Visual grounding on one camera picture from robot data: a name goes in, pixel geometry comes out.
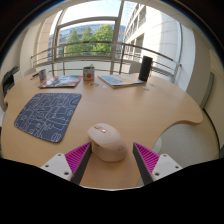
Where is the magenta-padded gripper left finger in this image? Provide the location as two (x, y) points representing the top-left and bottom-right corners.
(40, 142), (93, 186)

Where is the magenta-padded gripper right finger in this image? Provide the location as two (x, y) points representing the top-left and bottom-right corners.
(132, 142), (184, 186)

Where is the beige computer mouse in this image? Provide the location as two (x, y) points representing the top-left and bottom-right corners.
(86, 122), (129, 163)

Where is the dark blue patterned mouse pad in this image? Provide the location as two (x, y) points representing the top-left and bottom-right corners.
(13, 92), (83, 144)

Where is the red and blue magazine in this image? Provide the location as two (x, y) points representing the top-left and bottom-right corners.
(39, 74), (83, 89)

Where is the light blue open booklet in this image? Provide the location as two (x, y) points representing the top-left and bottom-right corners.
(97, 73), (145, 89)

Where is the white pot with small plant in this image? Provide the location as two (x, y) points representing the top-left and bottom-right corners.
(82, 64), (96, 83)

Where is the black cylindrical speaker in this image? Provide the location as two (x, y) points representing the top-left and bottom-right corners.
(137, 55), (154, 83)

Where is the white chair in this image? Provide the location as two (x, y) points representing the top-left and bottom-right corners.
(129, 61), (143, 75)
(23, 67), (37, 78)

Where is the black and white printer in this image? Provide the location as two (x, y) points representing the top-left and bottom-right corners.
(1, 66), (20, 98)

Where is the metal balcony railing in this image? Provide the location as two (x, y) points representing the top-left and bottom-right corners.
(30, 41), (183, 84)

